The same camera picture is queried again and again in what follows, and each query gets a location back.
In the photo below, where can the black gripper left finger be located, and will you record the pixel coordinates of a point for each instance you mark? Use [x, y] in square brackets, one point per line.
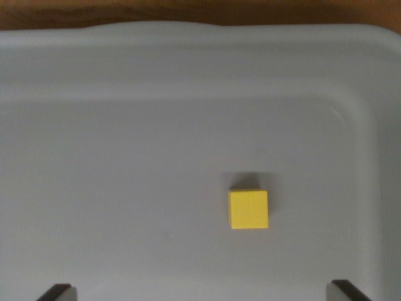
[59, 293]

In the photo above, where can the grey plastic bin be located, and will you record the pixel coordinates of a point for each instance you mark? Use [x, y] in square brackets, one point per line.
[156, 141]

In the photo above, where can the yellow cube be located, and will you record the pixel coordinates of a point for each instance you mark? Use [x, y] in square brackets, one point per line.
[249, 209]

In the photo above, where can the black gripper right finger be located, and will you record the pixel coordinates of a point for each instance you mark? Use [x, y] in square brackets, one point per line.
[343, 292]

